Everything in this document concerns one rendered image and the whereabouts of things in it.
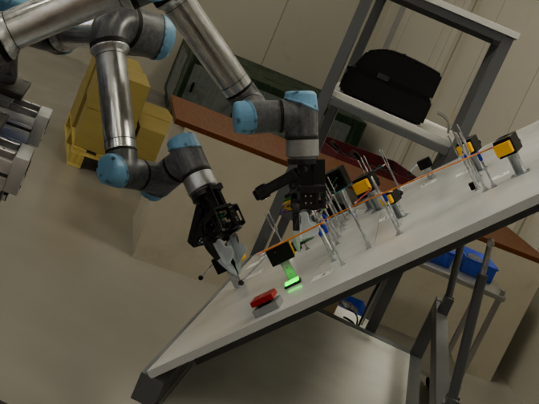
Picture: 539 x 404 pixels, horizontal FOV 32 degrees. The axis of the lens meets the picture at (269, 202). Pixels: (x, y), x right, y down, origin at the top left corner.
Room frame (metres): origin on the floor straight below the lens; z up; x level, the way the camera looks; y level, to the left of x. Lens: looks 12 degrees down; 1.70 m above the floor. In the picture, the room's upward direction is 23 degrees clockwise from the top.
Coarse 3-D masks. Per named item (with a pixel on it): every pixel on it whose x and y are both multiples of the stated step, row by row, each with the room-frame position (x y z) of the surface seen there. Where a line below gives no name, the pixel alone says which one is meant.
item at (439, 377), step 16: (448, 304) 2.77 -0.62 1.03; (432, 320) 2.75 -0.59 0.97; (432, 336) 2.58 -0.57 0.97; (416, 352) 2.90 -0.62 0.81; (432, 352) 2.43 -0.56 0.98; (448, 352) 2.42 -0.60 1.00; (432, 368) 2.29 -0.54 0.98; (448, 368) 2.28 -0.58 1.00; (432, 384) 2.17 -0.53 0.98; (448, 384) 2.16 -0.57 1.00; (432, 400) 2.05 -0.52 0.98; (448, 400) 1.91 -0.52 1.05
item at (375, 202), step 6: (366, 174) 2.61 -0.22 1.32; (372, 174) 2.63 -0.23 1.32; (354, 180) 2.61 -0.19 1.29; (360, 180) 2.60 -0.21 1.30; (378, 180) 2.65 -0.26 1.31; (372, 186) 2.59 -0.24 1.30; (378, 186) 2.63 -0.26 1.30; (372, 192) 2.64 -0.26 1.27; (378, 198) 2.63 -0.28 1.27; (372, 204) 2.62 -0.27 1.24; (378, 204) 2.63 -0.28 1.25; (378, 210) 2.61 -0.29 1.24
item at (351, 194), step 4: (348, 188) 3.43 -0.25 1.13; (348, 192) 3.35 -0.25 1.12; (352, 192) 3.38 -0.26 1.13; (336, 196) 3.18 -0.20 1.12; (352, 196) 3.30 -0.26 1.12; (356, 196) 3.34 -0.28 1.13; (332, 200) 3.09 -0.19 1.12; (340, 200) 3.14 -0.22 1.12; (352, 200) 3.23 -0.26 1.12; (360, 200) 3.29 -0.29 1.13; (336, 204) 3.09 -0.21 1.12; (340, 204) 3.09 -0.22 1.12; (328, 208) 3.09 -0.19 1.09; (336, 208) 3.09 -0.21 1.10; (344, 208) 3.09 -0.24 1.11; (324, 212) 3.09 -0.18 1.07; (328, 212) 3.09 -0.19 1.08; (332, 216) 3.09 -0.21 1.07
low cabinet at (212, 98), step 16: (176, 64) 10.49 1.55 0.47; (192, 64) 9.33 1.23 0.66; (256, 64) 11.09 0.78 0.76; (176, 80) 9.81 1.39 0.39; (192, 80) 9.34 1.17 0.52; (208, 80) 9.37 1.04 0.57; (256, 80) 9.48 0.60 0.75; (272, 80) 10.04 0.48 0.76; (288, 80) 10.82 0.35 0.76; (192, 96) 9.36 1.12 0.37; (208, 96) 9.39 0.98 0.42; (224, 96) 9.42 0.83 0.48; (272, 96) 9.53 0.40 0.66; (224, 112) 9.44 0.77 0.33; (336, 128) 9.70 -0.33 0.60; (352, 128) 9.74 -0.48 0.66; (352, 144) 9.76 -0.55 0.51
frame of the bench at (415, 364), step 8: (320, 312) 2.94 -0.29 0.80; (328, 312) 2.97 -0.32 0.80; (344, 320) 2.96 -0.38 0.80; (360, 328) 2.95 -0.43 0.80; (376, 336) 2.94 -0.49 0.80; (392, 344) 2.92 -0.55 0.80; (408, 352) 2.91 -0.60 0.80; (416, 360) 2.87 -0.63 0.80; (416, 368) 2.79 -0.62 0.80; (408, 376) 2.69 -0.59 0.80; (416, 376) 2.72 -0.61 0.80; (408, 384) 2.62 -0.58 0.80; (416, 384) 2.65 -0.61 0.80; (408, 392) 2.56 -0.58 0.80; (416, 392) 2.59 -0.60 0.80; (408, 400) 2.50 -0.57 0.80; (416, 400) 2.52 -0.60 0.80
